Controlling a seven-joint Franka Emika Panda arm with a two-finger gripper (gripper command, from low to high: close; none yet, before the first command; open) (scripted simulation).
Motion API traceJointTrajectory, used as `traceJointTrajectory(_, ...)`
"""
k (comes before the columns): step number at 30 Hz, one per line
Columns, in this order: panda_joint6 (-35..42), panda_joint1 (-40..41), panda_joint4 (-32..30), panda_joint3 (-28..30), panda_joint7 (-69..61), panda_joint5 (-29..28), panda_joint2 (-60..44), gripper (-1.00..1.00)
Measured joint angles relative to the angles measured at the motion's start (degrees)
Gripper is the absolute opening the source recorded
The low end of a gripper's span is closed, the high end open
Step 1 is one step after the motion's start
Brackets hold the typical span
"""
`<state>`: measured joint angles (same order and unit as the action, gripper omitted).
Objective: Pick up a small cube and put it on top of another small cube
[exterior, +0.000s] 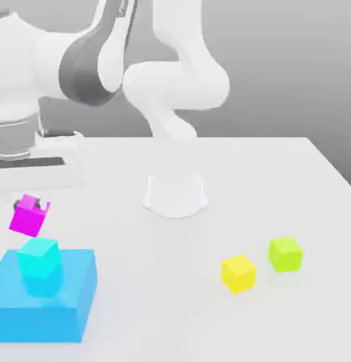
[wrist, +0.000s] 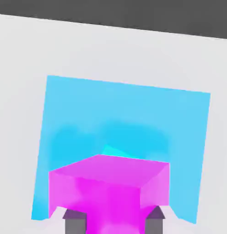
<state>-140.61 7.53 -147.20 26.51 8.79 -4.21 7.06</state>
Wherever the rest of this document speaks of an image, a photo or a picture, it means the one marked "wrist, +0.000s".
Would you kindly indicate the small magenta cube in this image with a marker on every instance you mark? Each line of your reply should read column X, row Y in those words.
column 113, row 182

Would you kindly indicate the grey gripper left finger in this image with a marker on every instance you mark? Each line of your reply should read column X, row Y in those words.
column 75, row 224

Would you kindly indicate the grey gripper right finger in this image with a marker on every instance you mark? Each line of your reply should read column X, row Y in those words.
column 154, row 225

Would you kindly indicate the large light blue box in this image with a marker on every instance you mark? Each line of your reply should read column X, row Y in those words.
column 124, row 109

